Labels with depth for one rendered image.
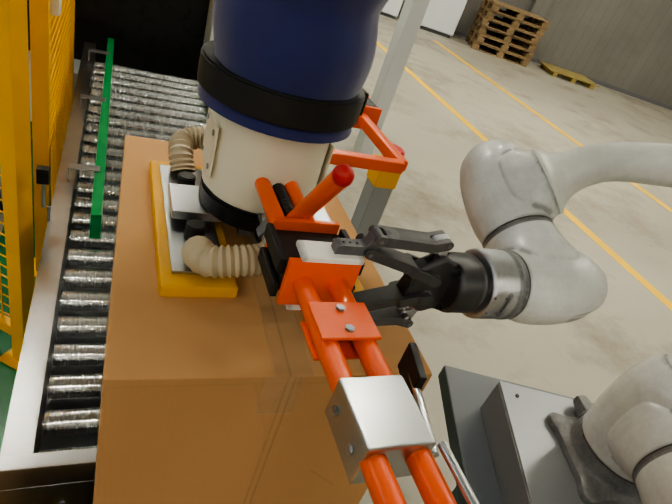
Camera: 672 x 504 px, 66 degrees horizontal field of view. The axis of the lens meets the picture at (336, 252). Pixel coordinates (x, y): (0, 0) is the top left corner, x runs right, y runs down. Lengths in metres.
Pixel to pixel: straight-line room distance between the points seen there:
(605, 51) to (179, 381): 13.03
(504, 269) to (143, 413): 0.45
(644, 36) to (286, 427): 13.21
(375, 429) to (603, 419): 0.68
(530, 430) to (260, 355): 0.63
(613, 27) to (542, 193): 12.57
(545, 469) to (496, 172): 0.56
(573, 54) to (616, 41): 0.89
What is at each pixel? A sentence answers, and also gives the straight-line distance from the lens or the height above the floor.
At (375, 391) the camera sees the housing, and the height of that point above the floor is 1.22.
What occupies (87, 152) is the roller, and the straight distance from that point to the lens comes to 2.12.
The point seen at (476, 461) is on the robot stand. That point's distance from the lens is 1.11.
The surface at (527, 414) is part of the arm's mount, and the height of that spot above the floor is 0.84.
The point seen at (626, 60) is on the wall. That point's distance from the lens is 13.62.
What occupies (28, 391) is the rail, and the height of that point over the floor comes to 0.60.
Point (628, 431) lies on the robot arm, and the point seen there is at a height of 0.99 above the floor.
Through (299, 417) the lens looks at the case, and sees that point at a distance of 0.69.
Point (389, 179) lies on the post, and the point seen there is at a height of 0.96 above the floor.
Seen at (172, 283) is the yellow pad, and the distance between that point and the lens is 0.68.
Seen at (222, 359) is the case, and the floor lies 1.07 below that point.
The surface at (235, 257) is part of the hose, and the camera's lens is 0.63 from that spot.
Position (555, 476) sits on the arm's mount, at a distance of 1.07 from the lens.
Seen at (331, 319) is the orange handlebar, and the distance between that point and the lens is 0.49.
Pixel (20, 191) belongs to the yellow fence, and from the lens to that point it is 1.59.
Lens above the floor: 1.53
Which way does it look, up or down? 33 degrees down
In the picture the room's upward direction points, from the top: 21 degrees clockwise
